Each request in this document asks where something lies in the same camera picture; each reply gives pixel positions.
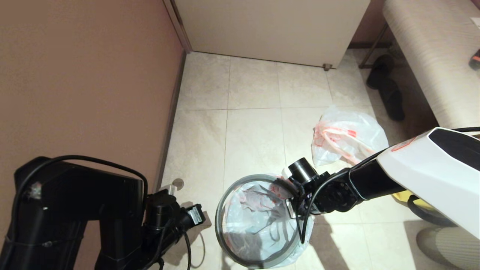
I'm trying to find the grey plastic ring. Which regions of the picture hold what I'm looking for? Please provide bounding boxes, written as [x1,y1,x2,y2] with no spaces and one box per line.
[215,174,302,269]

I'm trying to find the white liner bag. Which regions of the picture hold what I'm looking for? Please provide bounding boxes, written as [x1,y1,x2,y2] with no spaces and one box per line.
[221,176,315,270]

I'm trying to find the white garbage bag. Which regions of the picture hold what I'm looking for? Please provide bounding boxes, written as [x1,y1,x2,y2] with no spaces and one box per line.
[312,105,390,166]

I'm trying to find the yellow fabric bag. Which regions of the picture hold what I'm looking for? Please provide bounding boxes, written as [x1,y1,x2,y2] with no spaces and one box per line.
[392,189,456,227]

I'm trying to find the black slipper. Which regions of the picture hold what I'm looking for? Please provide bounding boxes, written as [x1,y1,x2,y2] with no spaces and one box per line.
[378,79,405,121]
[367,54,395,90]

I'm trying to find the metal bench leg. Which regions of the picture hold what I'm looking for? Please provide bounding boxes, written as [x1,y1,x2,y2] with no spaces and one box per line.
[358,22,389,70]

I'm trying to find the white cabinet panel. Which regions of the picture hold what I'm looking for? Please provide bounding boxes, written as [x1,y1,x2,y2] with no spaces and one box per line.
[164,0,372,71]

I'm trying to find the beige wood-grain bench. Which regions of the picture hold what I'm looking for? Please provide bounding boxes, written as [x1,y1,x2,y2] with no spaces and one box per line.
[382,0,480,130]

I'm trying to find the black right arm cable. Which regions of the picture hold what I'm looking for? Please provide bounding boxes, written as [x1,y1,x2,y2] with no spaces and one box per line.
[296,127,480,244]

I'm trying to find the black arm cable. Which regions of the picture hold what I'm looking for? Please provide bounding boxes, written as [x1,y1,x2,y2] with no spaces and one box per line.
[296,127,480,244]
[7,155,192,270]

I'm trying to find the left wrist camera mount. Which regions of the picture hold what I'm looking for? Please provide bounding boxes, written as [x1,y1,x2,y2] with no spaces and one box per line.
[144,184,180,229]

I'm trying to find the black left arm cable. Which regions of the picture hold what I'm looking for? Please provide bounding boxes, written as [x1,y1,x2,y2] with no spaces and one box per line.
[7,155,192,270]

